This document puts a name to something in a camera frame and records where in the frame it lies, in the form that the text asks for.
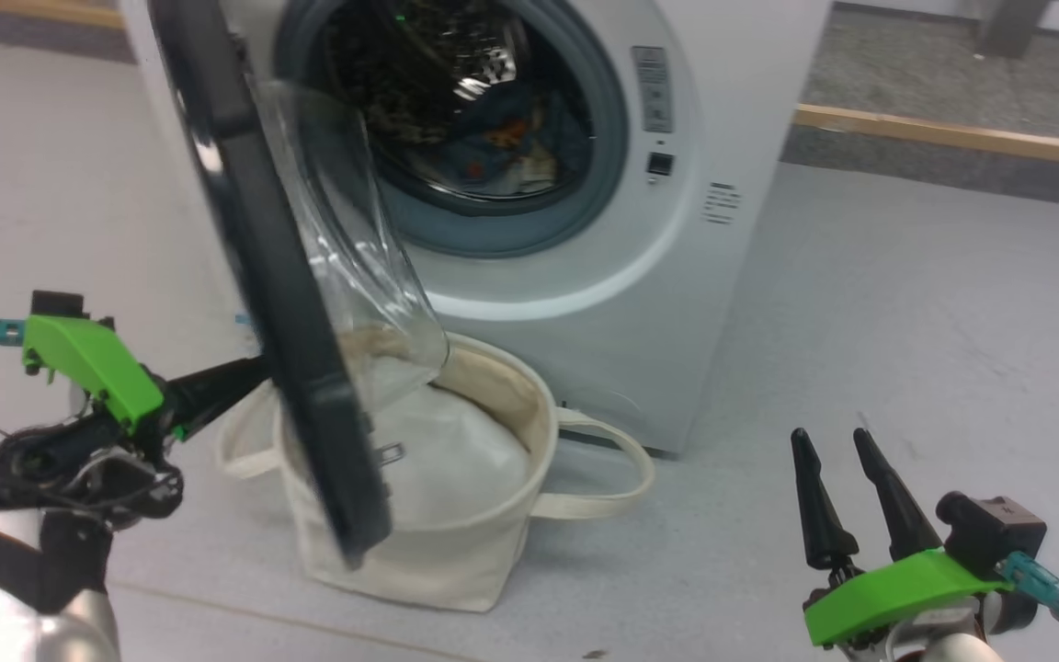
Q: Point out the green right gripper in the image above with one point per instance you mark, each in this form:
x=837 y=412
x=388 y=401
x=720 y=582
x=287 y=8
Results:
x=888 y=593

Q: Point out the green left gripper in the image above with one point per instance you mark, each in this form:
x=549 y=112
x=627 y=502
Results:
x=88 y=359

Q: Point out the black round glass washer door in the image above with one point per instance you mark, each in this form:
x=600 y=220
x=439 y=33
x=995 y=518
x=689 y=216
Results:
x=281 y=303

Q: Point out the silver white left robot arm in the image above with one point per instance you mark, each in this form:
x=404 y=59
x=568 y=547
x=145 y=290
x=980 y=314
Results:
x=70 y=634

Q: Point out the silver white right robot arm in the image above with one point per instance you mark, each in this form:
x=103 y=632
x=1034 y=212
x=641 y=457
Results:
x=952 y=653

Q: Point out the white front-load washing machine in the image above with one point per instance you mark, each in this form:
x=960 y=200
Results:
x=658 y=303

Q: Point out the grey rubber door gasket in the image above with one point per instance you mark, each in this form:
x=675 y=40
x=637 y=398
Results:
x=511 y=234

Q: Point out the steel washer drum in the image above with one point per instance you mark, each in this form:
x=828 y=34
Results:
x=401 y=83

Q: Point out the black door latch socket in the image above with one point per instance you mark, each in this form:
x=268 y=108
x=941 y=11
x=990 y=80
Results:
x=660 y=164

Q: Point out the blue energy label sticker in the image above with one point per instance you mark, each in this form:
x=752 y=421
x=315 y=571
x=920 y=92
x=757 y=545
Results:
x=245 y=320

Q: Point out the round white filter cover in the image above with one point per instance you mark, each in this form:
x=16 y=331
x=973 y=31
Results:
x=617 y=405

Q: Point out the cream canvas laundry basket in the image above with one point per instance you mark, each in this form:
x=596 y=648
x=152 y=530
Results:
x=456 y=561

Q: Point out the grey warning sticker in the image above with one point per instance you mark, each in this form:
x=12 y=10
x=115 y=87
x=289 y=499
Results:
x=653 y=90

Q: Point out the grey furniture leg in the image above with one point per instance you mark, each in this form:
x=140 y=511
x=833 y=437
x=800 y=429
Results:
x=1012 y=28

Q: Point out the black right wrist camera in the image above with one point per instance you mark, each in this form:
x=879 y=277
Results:
x=994 y=533

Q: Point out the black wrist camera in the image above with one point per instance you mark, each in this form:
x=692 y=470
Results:
x=59 y=303
x=994 y=533

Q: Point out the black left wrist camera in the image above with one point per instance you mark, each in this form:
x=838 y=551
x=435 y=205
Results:
x=59 y=303

